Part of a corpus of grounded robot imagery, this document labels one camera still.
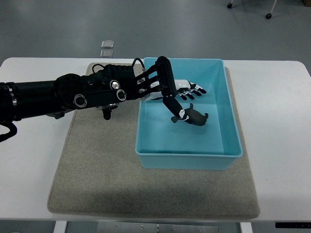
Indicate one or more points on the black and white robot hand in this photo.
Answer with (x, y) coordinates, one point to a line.
(185, 90)

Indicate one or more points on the brown toy hippo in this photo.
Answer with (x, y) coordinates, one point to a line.
(191, 116)

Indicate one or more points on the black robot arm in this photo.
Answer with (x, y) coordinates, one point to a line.
(110, 85)

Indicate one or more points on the blue plastic box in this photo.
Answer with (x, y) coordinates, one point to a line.
(162, 144)

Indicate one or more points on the lower metal floor plate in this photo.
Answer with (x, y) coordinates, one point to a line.
(106, 54)

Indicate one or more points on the metal floor plate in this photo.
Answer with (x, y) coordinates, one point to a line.
(106, 54)
(107, 44)

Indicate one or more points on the upper metal floor plate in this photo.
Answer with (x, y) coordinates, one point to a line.
(107, 44)

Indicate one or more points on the grey felt mat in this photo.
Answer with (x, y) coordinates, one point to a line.
(99, 173)

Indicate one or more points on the right black caster wheel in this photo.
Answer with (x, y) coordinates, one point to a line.
(268, 16)

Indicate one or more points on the black control panel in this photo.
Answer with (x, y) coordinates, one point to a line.
(293, 225)

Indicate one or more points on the metal table frame bar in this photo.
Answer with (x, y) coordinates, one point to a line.
(127, 227)

